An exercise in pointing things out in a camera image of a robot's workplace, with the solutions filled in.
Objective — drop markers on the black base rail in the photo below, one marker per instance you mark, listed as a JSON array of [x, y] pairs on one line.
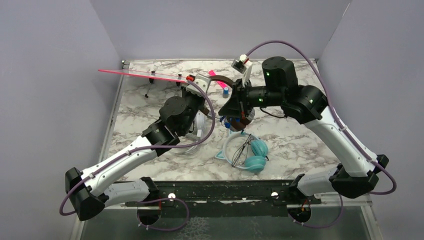
[[235, 198]]

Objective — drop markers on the blue grey stamp cylinder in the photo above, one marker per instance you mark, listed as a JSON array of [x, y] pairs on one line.
[[225, 92]]

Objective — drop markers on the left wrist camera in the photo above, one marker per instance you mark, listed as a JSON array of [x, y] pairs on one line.
[[198, 85]]

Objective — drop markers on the teal cat-ear headphones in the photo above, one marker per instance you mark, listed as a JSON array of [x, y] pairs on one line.
[[251, 155]]

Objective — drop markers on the pink highlighter marker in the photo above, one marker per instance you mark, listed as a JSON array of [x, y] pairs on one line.
[[222, 84]]

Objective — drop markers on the white grey over-ear headphones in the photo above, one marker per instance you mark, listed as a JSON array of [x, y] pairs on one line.
[[198, 132]]

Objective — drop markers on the blue wired earbuds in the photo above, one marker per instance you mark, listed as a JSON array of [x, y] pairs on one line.
[[234, 124]]

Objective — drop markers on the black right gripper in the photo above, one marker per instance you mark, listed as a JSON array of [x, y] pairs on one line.
[[233, 107]]

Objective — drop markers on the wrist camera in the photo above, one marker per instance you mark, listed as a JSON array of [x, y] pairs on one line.
[[198, 85], [244, 66]]

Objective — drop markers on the brown over-ear headphones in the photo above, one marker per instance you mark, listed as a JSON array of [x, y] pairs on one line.
[[237, 112]]

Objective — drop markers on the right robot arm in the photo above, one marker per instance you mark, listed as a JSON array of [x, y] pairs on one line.
[[358, 168]]

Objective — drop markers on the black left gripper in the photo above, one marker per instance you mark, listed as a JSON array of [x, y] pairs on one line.
[[184, 92]]

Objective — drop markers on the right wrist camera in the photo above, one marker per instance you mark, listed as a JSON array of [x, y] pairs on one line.
[[244, 66]]

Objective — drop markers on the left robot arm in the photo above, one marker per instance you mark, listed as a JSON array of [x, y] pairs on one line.
[[91, 190]]

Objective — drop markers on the black wired earbuds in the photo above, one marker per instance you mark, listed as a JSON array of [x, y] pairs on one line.
[[241, 154]]

